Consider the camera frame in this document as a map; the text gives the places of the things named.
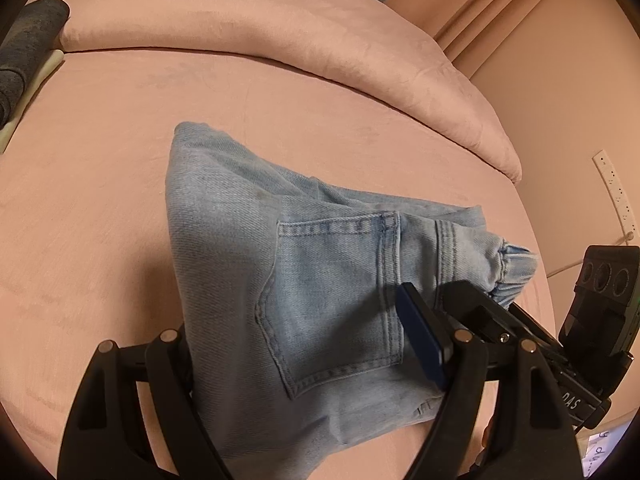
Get light blue denim pants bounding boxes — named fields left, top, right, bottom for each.
left=165, top=121, right=538, bottom=466

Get pink duvet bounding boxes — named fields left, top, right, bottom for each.
left=59, top=0, right=523, bottom=183

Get dark grey towel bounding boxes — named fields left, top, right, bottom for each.
left=0, top=0, right=71, bottom=131

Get pink bed sheet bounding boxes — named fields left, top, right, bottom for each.
left=0, top=47, right=556, bottom=480

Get white cable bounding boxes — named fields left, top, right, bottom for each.
left=545, top=232, right=636, bottom=279

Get white flat pad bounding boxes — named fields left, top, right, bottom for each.
left=0, top=50, right=66, bottom=153

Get white power strip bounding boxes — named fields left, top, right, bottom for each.
left=592, top=149, right=636, bottom=241

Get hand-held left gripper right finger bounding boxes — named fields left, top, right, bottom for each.
left=394, top=282, right=583, bottom=480

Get white paper sheet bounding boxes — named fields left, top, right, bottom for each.
left=575, top=427, right=633, bottom=480

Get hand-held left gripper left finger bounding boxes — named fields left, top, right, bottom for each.
left=57, top=326, right=231, bottom=480

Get pink curtain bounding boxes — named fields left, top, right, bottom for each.
left=385, top=0, right=591, bottom=61

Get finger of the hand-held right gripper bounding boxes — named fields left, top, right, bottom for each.
left=437, top=281, right=521, bottom=346
left=506, top=302, right=568, bottom=361

